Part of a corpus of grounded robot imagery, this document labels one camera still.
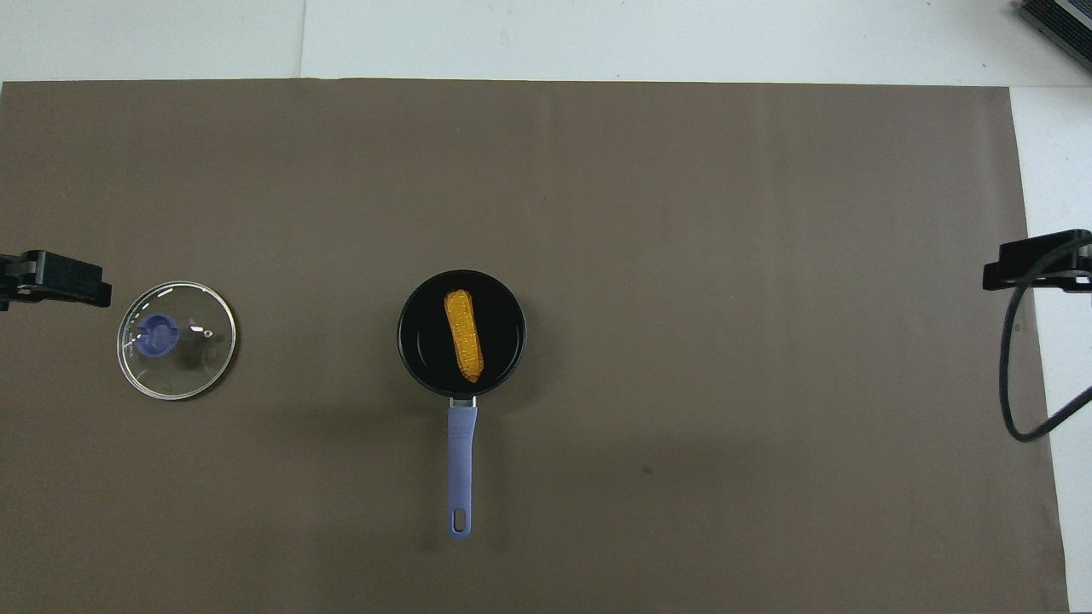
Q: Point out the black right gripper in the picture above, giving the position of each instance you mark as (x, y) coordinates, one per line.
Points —
(1082, 260)

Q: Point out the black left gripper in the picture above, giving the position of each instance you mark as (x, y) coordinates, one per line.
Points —
(12, 280)

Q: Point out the yellow corn cob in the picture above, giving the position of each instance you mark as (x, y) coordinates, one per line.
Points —
(465, 334)

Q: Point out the dark grey ribbed device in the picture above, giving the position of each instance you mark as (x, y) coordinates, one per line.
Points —
(1062, 26)

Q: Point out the brown table mat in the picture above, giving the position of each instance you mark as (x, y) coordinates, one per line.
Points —
(648, 196)

